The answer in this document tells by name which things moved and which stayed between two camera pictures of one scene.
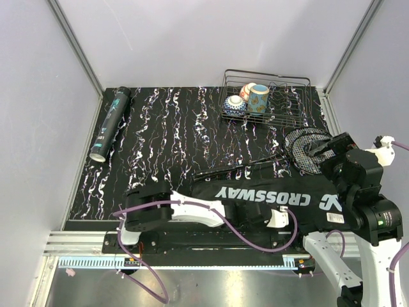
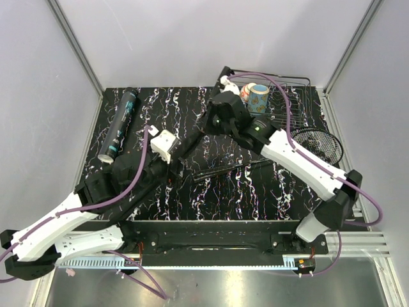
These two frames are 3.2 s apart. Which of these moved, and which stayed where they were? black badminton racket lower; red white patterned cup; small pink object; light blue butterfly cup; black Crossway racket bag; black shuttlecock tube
Moved: black Crossway racket bag; black shuttlecock tube
Stayed: black badminton racket lower; light blue butterfly cup; red white patterned cup; small pink object
